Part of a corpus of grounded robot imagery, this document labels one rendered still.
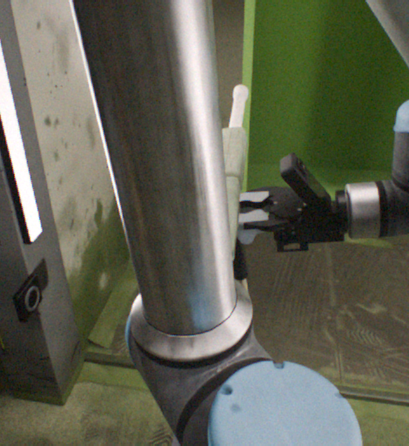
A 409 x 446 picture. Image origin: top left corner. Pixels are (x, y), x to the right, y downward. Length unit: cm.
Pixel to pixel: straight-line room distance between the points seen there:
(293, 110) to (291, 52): 22
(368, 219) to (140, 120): 45
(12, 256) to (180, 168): 93
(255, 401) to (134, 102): 31
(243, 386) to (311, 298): 148
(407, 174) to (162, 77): 44
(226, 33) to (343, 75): 110
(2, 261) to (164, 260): 89
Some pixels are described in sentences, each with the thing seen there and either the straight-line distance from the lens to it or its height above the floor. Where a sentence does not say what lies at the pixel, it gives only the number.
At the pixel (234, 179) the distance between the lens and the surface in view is 74.
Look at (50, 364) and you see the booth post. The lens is 151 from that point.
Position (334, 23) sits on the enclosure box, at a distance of 162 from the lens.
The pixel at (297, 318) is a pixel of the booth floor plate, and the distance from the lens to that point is 185.
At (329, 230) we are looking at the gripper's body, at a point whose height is 90.
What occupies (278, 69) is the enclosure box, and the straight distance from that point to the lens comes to 166.
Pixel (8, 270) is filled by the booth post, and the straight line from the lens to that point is 131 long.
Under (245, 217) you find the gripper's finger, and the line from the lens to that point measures 73.
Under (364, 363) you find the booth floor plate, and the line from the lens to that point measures 175.
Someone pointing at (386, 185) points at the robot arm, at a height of 98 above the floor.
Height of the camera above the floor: 130
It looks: 32 degrees down
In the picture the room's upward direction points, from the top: straight up
